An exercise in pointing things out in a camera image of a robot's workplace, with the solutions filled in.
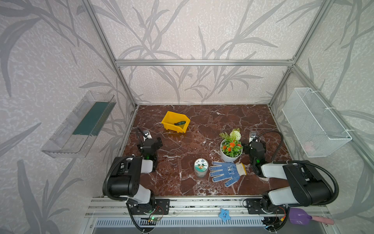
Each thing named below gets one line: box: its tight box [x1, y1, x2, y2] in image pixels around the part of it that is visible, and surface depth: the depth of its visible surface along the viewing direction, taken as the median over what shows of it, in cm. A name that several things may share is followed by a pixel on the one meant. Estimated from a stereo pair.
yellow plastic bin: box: [161, 110, 191, 134], surface depth 108 cm
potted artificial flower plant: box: [219, 127, 244, 163], surface depth 84 cm
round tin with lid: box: [193, 157, 209, 178], surface depth 82 cm
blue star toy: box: [219, 208, 231, 223], surface depth 72 cm
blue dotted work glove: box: [209, 161, 247, 188], surface depth 87 cm
